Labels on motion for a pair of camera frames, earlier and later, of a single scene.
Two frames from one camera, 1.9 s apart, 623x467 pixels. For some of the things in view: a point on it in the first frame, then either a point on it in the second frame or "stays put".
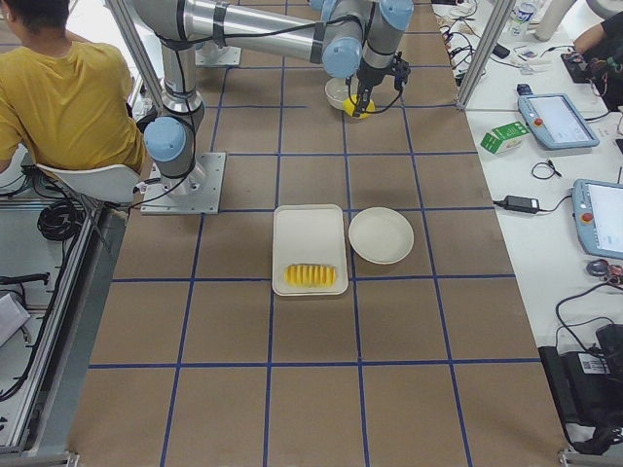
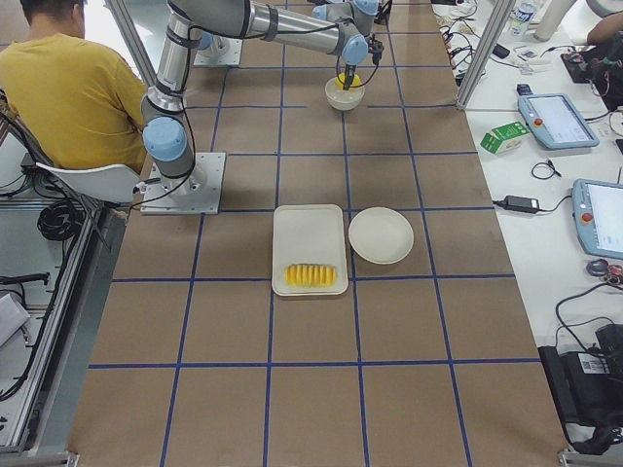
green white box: x=504 y=137 stays put
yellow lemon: x=349 y=106 to x=340 y=81
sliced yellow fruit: x=311 y=275 stays put
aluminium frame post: x=495 y=27 stays put
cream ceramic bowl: x=337 y=90 stays put
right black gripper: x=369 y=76 to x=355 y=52
